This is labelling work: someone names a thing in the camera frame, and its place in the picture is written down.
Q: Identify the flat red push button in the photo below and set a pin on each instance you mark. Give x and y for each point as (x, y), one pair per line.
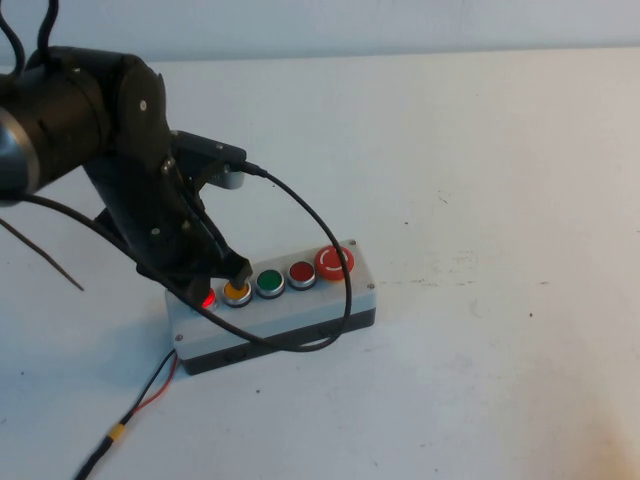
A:
(302, 272)

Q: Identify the red mushroom emergency stop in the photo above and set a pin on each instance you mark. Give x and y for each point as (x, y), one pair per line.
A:
(334, 260)

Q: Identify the yellow push button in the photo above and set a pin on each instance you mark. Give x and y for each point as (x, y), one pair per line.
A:
(232, 294)

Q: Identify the lit red indicator lamp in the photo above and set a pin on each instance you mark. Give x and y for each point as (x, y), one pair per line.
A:
(210, 299)

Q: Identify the green push button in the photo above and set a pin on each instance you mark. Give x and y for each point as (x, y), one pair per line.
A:
(270, 281)

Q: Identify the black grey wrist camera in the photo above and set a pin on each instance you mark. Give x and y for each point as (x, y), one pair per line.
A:
(220, 162)

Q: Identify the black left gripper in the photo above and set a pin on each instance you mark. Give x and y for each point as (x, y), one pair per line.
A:
(160, 230)

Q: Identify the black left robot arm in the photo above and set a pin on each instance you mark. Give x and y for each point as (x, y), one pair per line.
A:
(75, 115)

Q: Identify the grey black push-button box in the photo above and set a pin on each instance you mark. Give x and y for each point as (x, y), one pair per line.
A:
(295, 312)

